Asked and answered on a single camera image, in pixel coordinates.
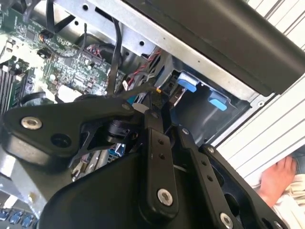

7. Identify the black disk wire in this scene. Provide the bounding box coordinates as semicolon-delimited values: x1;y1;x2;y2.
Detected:
112;80;167;108

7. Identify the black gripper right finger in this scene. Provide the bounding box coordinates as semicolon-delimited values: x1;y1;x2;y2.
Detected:
161;104;286;229

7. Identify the person's hand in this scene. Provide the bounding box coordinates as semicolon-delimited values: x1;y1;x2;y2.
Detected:
258;156;297;208

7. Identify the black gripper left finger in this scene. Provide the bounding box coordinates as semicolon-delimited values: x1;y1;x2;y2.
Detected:
1;96;180;220

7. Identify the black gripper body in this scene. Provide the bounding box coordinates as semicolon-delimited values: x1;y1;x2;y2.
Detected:
39;151;216;229

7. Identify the hard disk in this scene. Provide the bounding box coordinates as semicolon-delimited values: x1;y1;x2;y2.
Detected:
166;70;228;112

